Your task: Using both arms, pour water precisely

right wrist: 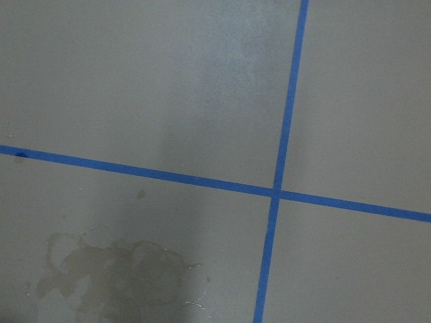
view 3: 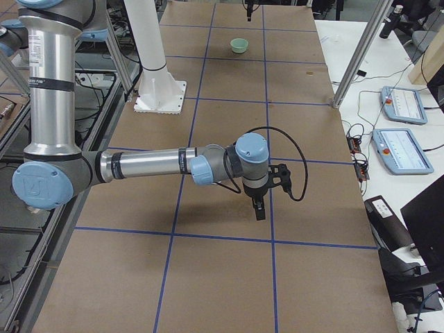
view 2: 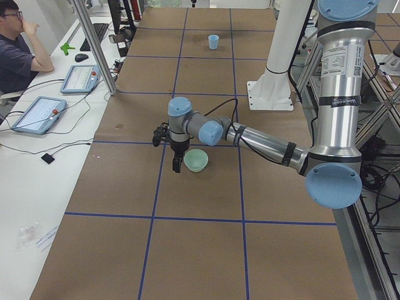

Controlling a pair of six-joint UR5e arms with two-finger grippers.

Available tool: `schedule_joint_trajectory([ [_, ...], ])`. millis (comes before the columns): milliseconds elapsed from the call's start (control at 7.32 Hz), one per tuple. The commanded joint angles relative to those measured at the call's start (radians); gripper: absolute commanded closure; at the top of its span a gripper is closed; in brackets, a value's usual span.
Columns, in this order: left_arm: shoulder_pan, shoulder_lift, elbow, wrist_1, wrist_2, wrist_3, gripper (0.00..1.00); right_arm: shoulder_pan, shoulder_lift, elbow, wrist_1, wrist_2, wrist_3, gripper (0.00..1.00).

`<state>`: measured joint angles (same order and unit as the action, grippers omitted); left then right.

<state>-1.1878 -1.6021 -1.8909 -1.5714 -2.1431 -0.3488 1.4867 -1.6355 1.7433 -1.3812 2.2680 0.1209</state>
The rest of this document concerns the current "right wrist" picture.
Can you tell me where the brown paper table cover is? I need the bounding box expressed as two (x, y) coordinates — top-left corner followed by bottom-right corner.
(1, 1), (430, 322)

